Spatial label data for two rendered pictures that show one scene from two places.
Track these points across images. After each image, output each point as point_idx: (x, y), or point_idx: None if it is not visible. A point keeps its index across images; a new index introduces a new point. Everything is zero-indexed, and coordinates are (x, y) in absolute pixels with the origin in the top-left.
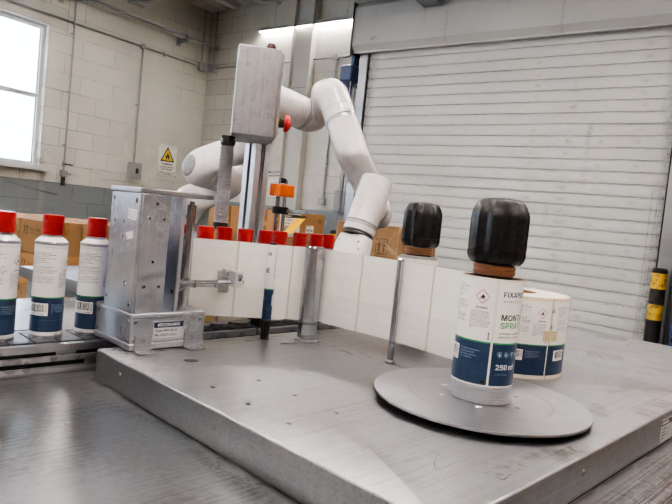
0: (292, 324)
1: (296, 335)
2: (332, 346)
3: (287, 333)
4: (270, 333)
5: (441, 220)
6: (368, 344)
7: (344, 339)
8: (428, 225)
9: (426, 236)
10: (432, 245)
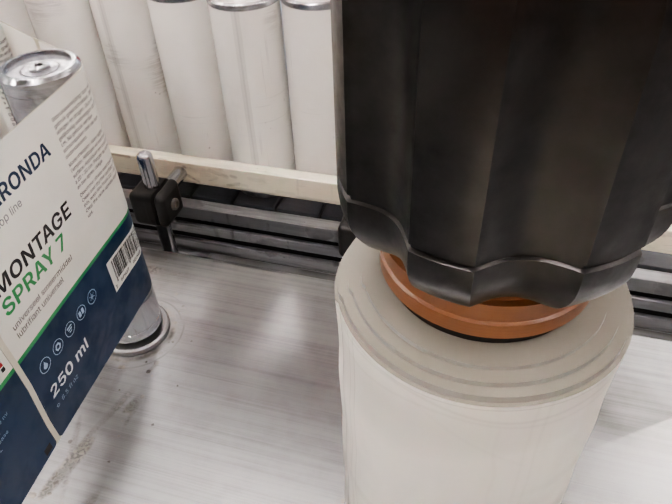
0: (335, 219)
1: (192, 286)
2: (119, 404)
3: (198, 265)
4: (246, 227)
5: (636, 77)
6: (248, 460)
7: (257, 379)
8: (404, 113)
9: (397, 204)
10: (443, 297)
